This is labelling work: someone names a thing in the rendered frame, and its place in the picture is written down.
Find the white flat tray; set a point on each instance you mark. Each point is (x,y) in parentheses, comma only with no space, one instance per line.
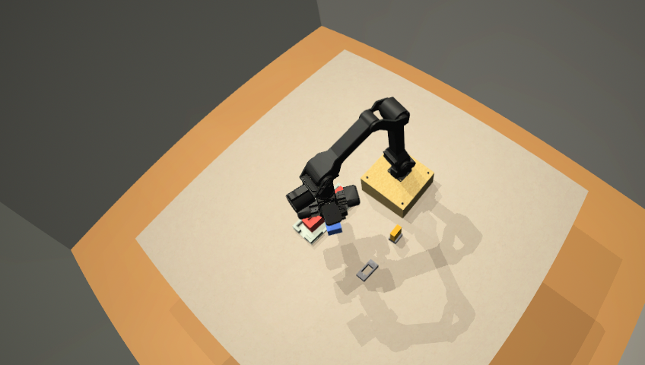
(311,237)

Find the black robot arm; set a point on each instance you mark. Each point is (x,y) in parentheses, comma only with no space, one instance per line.
(320,171)

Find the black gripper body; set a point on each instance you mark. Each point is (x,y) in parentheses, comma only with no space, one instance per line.
(349,195)

